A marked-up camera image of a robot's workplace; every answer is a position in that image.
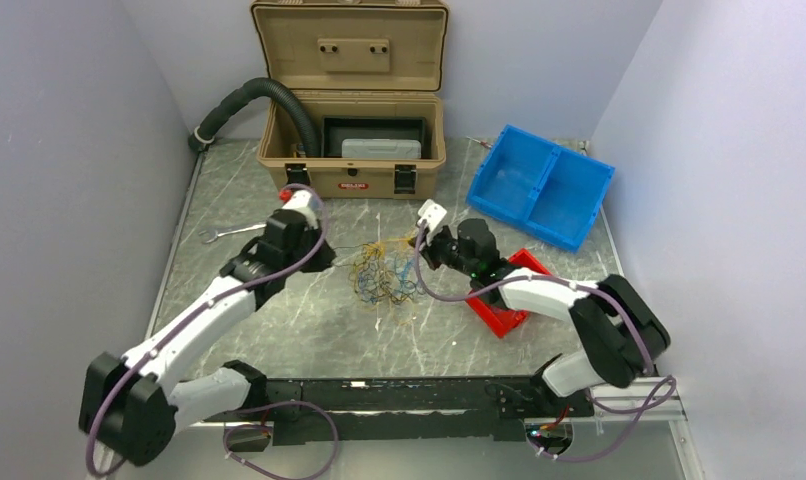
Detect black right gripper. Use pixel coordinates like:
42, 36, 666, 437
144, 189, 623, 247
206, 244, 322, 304
410, 225, 478, 278

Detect blue yellow black cables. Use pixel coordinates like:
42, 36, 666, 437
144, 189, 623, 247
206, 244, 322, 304
333, 237, 431, 326

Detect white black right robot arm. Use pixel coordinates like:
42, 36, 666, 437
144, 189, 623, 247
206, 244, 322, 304
410, 217, 671, 415

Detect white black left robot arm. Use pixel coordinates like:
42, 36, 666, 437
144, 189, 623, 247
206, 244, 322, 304
79, 202, 335, 478

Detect black left toolbox latch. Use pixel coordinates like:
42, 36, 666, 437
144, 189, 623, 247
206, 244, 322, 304
282, 163, 311, 190

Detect black toolbox latch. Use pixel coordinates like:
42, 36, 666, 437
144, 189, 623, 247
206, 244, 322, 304
282, 163, 311, 190
393, 165, 417, 195

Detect red plastic bin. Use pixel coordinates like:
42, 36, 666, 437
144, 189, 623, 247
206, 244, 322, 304
466, 248, 551, 338

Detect silver combination wrench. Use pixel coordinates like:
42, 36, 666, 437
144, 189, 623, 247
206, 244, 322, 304
198, 221, 266, 244

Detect blue divided plastic bin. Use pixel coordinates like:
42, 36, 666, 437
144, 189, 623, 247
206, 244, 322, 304
466, 125, 615, 253

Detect black right toolbox latch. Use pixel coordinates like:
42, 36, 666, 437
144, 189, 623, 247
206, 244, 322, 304
393, 165, 417, 195

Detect grey case in toolbox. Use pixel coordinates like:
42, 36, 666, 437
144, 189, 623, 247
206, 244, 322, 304
341, 138, 422, 160

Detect small red screwdriver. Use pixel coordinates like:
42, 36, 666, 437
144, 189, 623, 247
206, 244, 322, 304
466, 136, 493, 150

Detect black tray in toolbox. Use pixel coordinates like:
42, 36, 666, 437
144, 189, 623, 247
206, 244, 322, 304
321, 116, 432, 158

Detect tan plastic toolbox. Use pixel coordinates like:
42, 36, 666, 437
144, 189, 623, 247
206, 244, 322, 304
250, 1, 450, 200

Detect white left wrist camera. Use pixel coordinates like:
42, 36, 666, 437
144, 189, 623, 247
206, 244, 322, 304
279, 188, 323, 229

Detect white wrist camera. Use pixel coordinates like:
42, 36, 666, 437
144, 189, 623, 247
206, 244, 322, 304
416, 199, 447, 245
279, 188, 323, 229

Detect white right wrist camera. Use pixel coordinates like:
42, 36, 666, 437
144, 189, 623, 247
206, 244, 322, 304
416, 199, 447, 245

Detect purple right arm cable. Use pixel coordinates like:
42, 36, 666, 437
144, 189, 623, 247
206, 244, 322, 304
412, 225, 677, 464

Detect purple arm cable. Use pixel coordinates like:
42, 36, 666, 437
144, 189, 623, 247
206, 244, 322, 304
84, 184, 341, 480
412, 225, 677, 464

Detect black corrugated hose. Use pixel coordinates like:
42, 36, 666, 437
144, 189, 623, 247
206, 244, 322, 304
188, 77, 323, 159

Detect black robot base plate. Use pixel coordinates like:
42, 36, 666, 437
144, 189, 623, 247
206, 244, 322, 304
208, 375, 594, 446

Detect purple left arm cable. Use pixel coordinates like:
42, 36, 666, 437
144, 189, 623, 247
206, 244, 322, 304
84, 184, 341, 480

